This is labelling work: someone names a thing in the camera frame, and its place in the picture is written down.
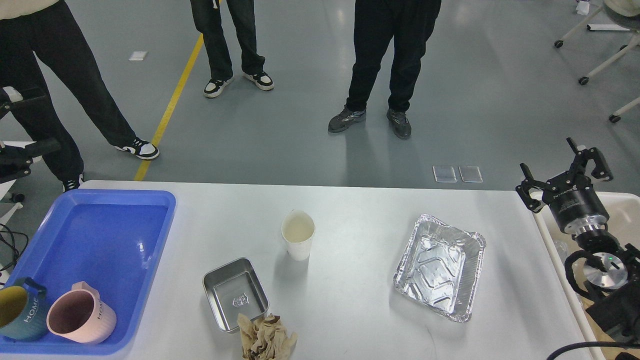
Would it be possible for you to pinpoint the white paper on floor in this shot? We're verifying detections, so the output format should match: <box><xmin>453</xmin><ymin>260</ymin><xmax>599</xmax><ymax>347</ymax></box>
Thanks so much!
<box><xmin>128</xmin><ymin>51</ymin><xmax>148</xmax><ymax>62</ymax></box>

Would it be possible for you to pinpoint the stainless steel square tray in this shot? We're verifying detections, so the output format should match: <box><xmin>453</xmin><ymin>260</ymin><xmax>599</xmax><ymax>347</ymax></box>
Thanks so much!
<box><xmin>202</xmin><ymin>257</ymin><xmax>269</xmax><ymax>333</ymax></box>

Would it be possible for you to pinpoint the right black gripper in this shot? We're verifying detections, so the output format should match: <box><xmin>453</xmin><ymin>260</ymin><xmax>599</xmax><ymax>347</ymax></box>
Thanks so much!
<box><xmin>515</xmin><ymin>137</ymin><xmax>614</xmax><ymax>235</ymax></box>

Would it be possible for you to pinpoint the aluminium foil tray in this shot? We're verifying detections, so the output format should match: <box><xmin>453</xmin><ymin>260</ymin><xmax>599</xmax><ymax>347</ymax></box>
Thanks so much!
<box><xmin>392</xmin><ymin>214</ymin><xmax>486</xmax><ymax>323</ymax></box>

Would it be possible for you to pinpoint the crumpled brown paper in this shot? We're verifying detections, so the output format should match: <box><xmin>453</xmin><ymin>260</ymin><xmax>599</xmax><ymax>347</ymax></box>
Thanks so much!
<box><xmin>237</xmin><ymin>313</ymin><xmax>298</xmax><ymax>360</ymax></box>

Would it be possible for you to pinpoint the white side table left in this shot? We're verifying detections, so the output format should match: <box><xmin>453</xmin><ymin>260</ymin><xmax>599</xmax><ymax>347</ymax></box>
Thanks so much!
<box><xmin>0</xmin><ymin>141</ymin><xmax>42</xmax><ymax>225</ymax></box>

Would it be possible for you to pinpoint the person in cream top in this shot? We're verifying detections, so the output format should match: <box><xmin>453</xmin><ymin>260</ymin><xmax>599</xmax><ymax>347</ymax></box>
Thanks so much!
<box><xmin>0</xmin><ymin>0</ymin><xmax>161</xmax><ymax>193</ymax></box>

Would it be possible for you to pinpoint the clear floor plate right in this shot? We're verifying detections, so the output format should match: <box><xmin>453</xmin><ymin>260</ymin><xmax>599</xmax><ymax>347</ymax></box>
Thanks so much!
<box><xmin>458</xmin><ymin>165</ymin><xmax>483</xmax><ymax>183</ymax></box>

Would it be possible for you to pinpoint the teal yellow HOME mug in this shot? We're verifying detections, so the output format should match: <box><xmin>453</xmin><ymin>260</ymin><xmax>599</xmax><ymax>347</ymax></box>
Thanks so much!
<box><xmin>0</xmin><ymin>276</ymin><xmax>50</xmax><ymax>341</ymax></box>

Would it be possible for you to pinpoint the blue plastic tray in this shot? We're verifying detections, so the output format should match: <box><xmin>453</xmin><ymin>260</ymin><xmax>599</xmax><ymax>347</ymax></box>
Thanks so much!
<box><xmin>0</xmin><ymin>189</ymin><xmax>176</xmax><ymax>360</ymax></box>

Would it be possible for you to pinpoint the white rolling chair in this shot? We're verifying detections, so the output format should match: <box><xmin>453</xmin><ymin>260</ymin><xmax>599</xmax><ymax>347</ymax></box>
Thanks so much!
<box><xmin>553</xmin><ymin>0</ymin><xmax>640</xmax><ymax>124</ymax></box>

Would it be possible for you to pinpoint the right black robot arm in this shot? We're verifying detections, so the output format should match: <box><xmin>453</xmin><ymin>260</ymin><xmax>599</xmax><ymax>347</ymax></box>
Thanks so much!
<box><xmin>515</xmin><ymin>137</ymin><xmax>639</xmax><ymax>360</ymax></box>

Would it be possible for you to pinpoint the clear floor plate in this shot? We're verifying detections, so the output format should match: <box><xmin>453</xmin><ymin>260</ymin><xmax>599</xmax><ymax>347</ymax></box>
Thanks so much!
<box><xmin>432</xmin><ymin>165</ymin><xmax>458</xmax><ymax>183</ymax></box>
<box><xmin>458</xmin><ymin>165</ymin><xmax>483</xmax><ymax>183</ymax></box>

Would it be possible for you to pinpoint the pink ribbed mug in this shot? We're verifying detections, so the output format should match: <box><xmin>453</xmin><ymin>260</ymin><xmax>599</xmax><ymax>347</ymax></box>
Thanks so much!
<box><xmin>46</xmin><ymin>281</ymin><xmax>117</xmax><ymax>344</ymax></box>

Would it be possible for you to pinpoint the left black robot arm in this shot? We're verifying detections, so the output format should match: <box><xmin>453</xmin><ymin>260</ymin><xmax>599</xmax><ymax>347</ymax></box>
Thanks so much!
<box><xmin>0</xmin><ymin>86</ymin><xmax>61</xmax><ymax>183</ymax></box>

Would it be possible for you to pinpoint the white paper cup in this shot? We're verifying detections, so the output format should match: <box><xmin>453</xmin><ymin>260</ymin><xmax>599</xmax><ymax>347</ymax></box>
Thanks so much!
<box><xmin>281</xmin><ymin>209</ymin><xmax>316</xmax><ymax>261</ymax></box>

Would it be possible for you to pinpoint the white bin right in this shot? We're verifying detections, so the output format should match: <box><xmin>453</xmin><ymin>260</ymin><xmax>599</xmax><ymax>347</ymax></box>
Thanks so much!
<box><xmin>532</xmin><ymin>191</ymin><xmax>640</xmax><ymax>342</ymax></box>

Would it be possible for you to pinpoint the black cable left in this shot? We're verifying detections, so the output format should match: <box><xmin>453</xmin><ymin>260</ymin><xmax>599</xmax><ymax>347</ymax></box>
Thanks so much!
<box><xmin>0</xmin><ymin>223</ymin><xmax>30</xmax><ymax>273</ymax></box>

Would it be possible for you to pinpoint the person in dark jeans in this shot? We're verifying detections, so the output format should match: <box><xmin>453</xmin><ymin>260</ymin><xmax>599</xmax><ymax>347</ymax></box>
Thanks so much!
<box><xmin>189</xmin><ymin>0</ymin><xmax>275</xmax><ymax>99</ymax></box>

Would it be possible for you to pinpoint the person in grey hoodie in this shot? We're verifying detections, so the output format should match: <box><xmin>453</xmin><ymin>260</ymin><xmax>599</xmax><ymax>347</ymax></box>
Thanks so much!
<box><xmin>328</xmin><ymin>0</ymin><xmax>443</xmax><ymax>140</ymax></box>

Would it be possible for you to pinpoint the clear floor plate left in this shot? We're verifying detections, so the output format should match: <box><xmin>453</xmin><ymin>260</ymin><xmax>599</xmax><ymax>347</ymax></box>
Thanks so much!
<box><xmin>432</xmin><ymin>165</ymin><xmax>458</xmax><ymax>183</ymax></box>

